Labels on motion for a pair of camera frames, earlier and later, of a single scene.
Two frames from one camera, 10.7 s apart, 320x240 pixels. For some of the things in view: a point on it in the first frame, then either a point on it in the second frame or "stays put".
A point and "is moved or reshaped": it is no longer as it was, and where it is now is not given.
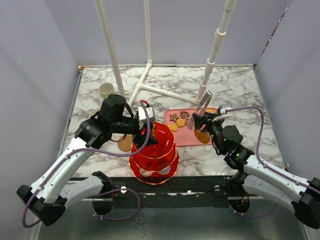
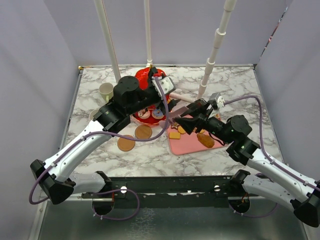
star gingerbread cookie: x=174 y=117 → x=175 y=125
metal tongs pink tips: x=201 y=110 is moved or reshaped
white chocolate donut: x=145 y=173 is moved or reshaped
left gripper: x=138 y=138 → x=160 y=101
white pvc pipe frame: x=141 y=85 stays put
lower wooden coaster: x=125 y=144 stays put
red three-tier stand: x=157 y=163 → x=142 y=75
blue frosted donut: x=165 y=170 → x=157 y=114
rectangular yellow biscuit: x=173 y=127 → x=174 y=135
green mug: x=106 y=89 stays put
